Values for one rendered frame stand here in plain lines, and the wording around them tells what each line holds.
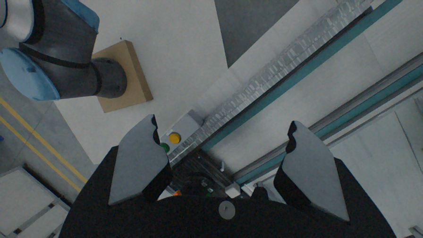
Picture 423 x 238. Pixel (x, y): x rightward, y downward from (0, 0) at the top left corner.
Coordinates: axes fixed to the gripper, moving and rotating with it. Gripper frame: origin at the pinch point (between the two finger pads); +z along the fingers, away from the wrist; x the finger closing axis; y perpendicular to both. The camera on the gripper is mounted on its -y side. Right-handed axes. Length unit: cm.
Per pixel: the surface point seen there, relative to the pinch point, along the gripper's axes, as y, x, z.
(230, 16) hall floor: -32, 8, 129
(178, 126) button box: 18.4, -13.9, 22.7
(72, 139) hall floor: 121, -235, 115
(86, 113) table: 22, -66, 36
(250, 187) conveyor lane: 42.5, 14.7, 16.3
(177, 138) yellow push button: 22.1, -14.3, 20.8
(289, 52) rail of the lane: -5.6, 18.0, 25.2
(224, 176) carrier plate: 37.0, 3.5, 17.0
